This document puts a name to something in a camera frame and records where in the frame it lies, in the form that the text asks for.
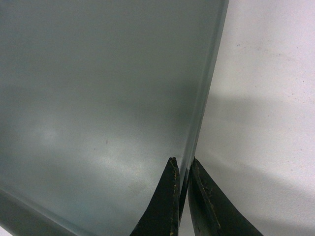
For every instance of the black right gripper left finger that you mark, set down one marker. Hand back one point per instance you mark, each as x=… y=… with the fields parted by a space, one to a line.
x=161 y=217

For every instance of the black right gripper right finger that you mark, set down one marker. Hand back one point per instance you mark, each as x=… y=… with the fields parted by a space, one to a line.
x=212 y=213

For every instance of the grey rectangular serving tray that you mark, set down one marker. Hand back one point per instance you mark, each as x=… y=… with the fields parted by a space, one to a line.
x=95 y=97

